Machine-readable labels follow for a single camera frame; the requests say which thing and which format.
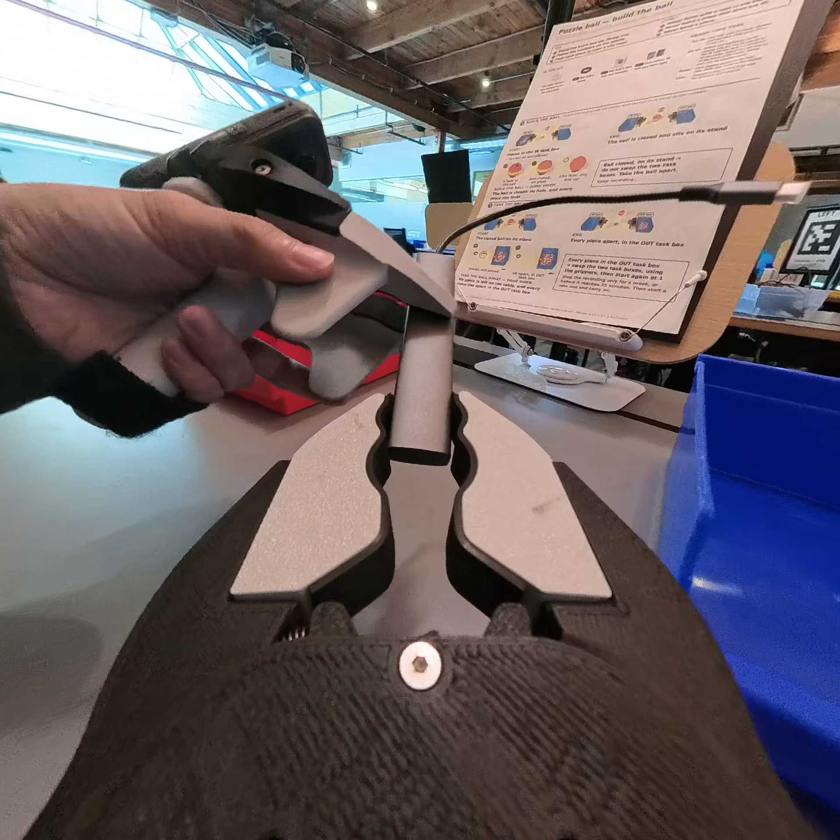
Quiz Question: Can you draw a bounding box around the instruction sheet on stand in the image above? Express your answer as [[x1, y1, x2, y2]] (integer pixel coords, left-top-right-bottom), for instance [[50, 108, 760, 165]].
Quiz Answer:
[[453, 0, 834, 414]]

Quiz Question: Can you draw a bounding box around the red plastic bin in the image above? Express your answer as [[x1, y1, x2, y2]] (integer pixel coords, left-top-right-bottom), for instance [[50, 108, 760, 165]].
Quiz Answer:
[[233, 292, 403, 416]]

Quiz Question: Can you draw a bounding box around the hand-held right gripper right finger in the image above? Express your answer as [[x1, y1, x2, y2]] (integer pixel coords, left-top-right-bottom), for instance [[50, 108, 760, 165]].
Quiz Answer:
[[448, 390, 616, 603]]

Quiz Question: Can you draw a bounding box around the grey usb hub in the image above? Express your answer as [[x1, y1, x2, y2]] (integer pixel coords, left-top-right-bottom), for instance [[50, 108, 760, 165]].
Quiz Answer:
[[388, 255, 456, 467]]

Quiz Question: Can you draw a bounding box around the white instruction sheet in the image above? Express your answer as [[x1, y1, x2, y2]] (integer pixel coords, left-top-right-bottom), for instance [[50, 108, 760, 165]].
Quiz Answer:
[[455, 0, 807, 337]]

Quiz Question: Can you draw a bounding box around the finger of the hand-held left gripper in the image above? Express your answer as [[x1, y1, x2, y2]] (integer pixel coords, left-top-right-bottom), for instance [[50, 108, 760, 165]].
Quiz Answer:
[[340, 211, 458, 321]]

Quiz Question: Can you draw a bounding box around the black panel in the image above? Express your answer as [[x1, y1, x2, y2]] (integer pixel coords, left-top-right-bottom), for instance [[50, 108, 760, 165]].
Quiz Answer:
[[422, 151, 472, 204]]

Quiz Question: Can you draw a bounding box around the tan board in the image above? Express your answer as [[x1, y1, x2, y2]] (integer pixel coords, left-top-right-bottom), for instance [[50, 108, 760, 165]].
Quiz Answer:
[[425, 200, 483, 249]]

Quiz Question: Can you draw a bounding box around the ceiling projector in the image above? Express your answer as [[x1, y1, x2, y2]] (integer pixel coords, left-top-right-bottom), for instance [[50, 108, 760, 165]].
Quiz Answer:
[[246, 45, 309, 76]]

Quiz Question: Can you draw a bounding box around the black white tag sign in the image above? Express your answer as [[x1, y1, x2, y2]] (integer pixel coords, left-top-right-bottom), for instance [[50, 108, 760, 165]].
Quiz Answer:
[[781, 205, 840, 273]]

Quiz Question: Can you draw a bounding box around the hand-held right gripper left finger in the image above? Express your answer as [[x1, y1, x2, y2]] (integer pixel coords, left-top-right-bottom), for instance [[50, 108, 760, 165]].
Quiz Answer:
[[228, 392, 396, 603]]

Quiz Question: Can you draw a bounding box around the person's left hand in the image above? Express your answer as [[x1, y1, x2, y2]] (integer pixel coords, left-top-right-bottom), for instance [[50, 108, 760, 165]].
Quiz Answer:
[[0, 182, 337, 403]]

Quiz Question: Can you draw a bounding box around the clear plastic box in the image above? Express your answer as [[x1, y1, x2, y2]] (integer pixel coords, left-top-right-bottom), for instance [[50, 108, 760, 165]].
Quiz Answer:
[[735, 282, 831, 320]]

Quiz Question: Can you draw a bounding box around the blue plastic bin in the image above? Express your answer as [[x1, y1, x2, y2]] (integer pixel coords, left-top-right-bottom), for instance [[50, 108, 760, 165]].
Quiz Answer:
[[658, 353, 840, 840]]

